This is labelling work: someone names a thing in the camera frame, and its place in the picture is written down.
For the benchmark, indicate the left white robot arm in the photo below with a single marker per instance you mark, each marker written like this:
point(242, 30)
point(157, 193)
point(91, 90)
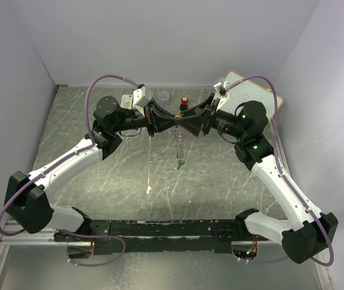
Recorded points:
point(26, 199)

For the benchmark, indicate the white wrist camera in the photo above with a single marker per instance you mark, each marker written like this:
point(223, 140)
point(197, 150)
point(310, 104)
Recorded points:
point(221, 95)
point(141, 97)

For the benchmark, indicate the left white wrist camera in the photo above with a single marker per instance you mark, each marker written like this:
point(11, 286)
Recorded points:
point(141, 97)

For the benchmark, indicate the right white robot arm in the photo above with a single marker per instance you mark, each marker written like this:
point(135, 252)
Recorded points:
point(306, 232)

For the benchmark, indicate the clear plastic clip jar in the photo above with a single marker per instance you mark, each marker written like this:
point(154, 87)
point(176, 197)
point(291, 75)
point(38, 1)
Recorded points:
point(164, 98)

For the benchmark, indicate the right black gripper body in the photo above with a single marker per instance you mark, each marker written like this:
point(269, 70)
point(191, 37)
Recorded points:
point(222, 121)

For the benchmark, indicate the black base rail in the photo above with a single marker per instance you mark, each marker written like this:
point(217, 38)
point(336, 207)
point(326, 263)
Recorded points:
point(217, 235)

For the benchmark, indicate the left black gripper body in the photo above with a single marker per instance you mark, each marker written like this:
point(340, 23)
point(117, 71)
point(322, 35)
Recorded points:
point(130, 122)

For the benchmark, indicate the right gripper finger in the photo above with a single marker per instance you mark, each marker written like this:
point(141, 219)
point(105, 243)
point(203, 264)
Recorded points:
point(192, 123)
point(192, 110)

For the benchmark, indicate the green white staple box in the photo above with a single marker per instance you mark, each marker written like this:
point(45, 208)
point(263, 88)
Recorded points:
point(127, 101)

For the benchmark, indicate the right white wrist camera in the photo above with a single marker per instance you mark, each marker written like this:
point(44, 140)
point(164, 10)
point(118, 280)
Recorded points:
point(221, 95)

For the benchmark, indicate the white framed whiteboard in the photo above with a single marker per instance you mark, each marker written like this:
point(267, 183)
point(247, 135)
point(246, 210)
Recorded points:
point(248, 91)

